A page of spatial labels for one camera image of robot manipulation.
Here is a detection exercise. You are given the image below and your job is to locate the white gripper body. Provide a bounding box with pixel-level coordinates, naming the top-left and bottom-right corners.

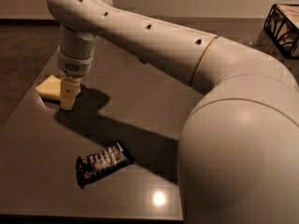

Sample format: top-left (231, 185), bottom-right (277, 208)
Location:
top-left (58, 50), bottom-right (93, 77)

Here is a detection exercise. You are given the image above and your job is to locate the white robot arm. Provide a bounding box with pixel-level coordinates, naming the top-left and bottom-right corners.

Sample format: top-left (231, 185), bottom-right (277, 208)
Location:
top-left (46, 0), bottom-right (299, 224)

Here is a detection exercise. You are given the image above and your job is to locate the black candy bar wrapper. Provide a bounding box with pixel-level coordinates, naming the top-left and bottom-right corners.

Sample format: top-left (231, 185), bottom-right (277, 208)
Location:
top-left (76, 141), bottom-right (135, 189)

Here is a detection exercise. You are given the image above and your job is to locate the yellow sponge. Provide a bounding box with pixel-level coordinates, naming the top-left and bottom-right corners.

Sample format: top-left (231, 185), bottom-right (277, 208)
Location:
top-left (36, 75), bottom-right (62, 101)

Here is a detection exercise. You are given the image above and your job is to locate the black wire basket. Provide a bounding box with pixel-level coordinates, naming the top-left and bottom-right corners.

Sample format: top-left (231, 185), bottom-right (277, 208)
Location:
top-left (263, 4), bottom-right (299, 60)

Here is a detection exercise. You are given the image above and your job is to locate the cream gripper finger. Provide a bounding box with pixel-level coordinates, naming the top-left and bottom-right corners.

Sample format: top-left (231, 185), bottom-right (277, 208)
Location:
top-left (60, 77), bottom-right (81, 110)

